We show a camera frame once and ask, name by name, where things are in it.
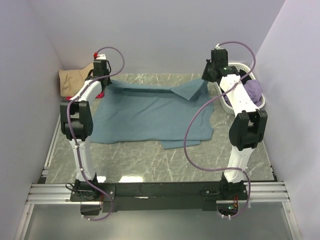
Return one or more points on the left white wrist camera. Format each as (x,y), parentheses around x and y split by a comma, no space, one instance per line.
(99,56)

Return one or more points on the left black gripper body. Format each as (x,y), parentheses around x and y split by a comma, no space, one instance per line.
(109,82)

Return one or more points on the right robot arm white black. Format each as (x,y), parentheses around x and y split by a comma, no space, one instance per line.
(248,127)

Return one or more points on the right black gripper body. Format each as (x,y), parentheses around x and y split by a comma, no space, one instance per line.
(207,73)

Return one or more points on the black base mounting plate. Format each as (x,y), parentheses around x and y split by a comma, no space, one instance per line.
(147,196)

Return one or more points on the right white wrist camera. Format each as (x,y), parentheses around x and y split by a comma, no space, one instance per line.
(218,47)

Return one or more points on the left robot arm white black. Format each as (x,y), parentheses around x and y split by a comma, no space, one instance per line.
(76,123)

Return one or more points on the black t shirt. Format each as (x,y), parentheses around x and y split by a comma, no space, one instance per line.
(243,72)

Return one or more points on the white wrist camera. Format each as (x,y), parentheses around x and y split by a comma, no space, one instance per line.
(99,56)
(218,47)

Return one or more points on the purple t shirt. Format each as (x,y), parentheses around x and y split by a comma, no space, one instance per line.
(254,91)

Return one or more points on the folded beige t shirt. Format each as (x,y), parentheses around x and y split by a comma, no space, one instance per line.
(71,81)

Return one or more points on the folded pink t shirt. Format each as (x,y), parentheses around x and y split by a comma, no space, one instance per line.
(99,96)

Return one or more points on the blue t shirt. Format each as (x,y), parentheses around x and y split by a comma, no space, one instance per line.
(135,112)

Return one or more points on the aluminium rail frame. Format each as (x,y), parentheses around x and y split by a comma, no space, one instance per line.
(50,215)

